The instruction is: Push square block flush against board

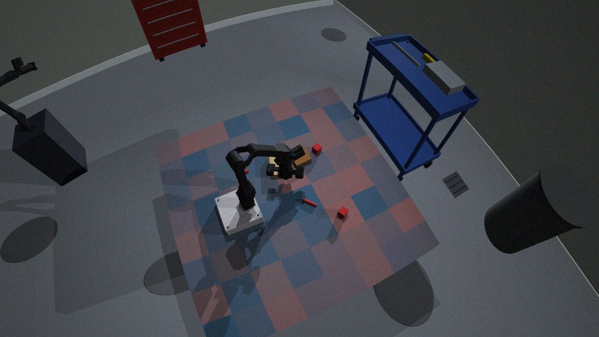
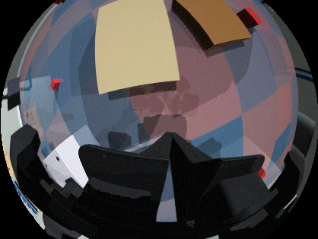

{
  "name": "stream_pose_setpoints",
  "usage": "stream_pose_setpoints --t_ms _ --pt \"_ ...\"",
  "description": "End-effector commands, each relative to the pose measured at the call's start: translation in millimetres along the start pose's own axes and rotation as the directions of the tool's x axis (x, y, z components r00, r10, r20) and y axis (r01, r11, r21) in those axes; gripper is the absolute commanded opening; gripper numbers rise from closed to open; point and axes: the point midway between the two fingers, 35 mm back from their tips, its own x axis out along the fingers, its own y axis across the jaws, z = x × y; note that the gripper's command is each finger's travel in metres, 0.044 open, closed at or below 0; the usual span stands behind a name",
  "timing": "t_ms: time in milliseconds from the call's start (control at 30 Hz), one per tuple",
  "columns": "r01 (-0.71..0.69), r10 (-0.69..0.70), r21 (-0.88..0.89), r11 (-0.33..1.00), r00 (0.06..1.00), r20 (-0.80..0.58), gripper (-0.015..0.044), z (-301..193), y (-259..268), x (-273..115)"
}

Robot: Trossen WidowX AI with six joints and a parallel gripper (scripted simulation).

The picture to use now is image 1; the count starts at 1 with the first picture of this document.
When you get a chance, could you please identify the red cube block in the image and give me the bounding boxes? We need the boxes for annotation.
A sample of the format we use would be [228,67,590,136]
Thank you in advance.
[337,206,349,218]
[312,143,322,154]

